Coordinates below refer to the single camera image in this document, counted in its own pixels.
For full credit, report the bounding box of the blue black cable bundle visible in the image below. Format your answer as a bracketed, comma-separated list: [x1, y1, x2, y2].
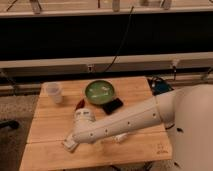
[148, 75, 174, 98]

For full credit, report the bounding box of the black sponge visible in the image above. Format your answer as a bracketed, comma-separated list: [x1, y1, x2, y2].
[102, 98, 123, 115]

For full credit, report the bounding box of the black hanging cable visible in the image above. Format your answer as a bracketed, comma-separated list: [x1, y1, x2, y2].
[103, 5, 135, 73]

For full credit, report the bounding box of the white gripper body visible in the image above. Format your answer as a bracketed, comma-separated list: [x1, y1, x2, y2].
[74, 108, 96, 131]

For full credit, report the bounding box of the green bowl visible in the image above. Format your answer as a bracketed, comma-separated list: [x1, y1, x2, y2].
[85, 80, 115, 105]

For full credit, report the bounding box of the white plastic bottle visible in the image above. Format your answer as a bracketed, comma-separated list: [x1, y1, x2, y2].
[114, 133, 128, 143]

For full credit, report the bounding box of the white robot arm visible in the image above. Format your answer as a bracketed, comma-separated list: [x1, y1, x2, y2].
[73, 84, 213, 171]

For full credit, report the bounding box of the clear plastic cup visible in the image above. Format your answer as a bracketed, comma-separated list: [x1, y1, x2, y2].
[44, 82, 62, 104]

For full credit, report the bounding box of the dark red oblong object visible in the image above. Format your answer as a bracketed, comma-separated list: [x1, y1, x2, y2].
[75, 99, 85, 110]

